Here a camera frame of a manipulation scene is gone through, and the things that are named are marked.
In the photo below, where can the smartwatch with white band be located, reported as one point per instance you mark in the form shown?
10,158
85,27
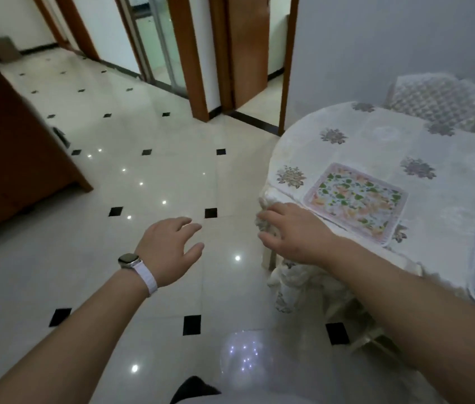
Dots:
138,269

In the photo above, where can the person's right forearm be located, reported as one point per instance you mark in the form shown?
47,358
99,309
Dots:
422,319

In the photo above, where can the person's left middle finger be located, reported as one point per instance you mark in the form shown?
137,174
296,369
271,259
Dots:
178,220

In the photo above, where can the brown wooden door frame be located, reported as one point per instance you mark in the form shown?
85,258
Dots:
288,58
75,25
191,54

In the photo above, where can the glass sliding door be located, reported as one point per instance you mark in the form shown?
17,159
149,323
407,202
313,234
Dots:
157,37

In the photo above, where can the white chair under table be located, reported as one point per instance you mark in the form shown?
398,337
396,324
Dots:
368,328

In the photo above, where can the chair with white lace cover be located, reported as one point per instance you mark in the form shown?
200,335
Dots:
439,98

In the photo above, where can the person's right hand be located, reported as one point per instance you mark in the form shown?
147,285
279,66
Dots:
304,237

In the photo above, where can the brown wooden cabinet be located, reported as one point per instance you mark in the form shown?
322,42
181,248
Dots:
6,155

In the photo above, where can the person's left thumb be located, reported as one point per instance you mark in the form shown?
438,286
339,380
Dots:
194,252

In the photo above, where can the person's left hand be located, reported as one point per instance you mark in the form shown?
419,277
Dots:
164,252

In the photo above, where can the person's left forearm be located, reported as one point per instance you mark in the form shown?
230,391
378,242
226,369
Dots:
73,340

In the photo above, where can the brown wooden door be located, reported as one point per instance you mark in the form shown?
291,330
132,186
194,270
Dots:
246,46

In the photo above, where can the grey box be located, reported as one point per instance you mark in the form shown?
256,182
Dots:
5,49

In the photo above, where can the person's right thumb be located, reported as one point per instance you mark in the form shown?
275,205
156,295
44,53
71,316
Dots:
267,239

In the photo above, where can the white floral tablecloth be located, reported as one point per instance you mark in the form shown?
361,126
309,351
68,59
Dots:
431,193

